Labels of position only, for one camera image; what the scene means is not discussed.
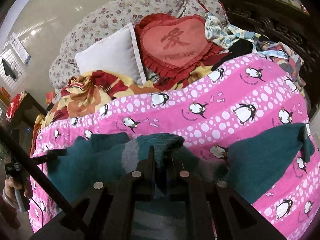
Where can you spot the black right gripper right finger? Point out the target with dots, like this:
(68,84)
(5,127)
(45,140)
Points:
(185,187)

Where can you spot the pile of mixed clothes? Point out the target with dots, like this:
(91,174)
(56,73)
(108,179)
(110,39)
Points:
(237,42)

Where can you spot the floral grey quilt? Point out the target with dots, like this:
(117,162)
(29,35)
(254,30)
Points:
(111,17)

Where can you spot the teal grey striped sweater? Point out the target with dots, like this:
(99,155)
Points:
(251,166)

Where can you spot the person left hand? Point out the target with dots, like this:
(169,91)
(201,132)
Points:
(9,191)

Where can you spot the dark carved wooden headboard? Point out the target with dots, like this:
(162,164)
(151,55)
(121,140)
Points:
(282,23)

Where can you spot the pink penguin blanket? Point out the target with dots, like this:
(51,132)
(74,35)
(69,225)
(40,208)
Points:
(241,99)

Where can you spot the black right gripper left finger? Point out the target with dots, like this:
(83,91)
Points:
(135,186)

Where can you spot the red heart cushion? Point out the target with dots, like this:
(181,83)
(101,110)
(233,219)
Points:
(171,47)

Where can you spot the dark wooden side table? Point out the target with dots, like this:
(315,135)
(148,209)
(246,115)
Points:
(21,125)

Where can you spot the white square pillow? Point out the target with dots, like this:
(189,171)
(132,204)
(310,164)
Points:
(117,53)

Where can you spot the red yellow patterned blanket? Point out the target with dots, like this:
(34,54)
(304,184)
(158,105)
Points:
(86,94)

